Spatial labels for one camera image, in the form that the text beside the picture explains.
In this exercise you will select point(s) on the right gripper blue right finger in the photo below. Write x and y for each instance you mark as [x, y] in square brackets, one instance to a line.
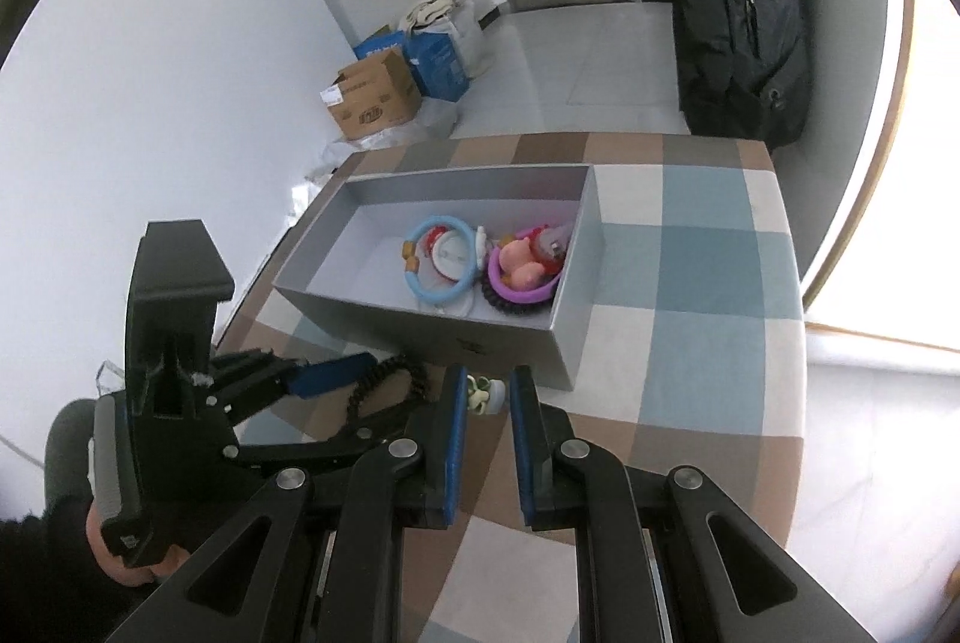
[533, 451]

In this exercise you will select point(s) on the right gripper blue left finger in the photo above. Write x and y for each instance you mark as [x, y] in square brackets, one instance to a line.
[444, 452]

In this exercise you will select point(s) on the pink pig toy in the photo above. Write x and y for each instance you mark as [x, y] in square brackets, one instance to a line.
[529, 262]

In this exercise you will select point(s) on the left hand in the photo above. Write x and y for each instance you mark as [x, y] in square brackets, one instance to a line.
[114, 566]

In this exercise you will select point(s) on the checkered table cloth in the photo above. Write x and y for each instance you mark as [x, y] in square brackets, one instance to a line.
[695, 354]

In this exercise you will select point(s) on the grey shallow cardboard box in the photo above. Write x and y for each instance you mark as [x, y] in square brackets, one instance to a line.
[410, 262]

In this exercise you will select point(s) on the white crumpled plastic bag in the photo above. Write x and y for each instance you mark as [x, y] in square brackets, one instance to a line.
[303, 194]

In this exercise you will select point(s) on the grey plastic parcel bag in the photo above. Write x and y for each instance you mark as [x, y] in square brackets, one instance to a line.
[436, 119]

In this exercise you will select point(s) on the brown cardboard box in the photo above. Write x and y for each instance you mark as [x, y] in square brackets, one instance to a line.
[373, 94]

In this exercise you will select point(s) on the blue cardboard box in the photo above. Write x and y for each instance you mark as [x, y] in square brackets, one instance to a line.
[432, 59]

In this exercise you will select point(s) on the black backpack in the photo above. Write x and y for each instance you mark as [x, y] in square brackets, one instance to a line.
[744, 68]

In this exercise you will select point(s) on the white bag with cloth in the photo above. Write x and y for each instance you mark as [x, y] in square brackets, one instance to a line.
[457, 20]

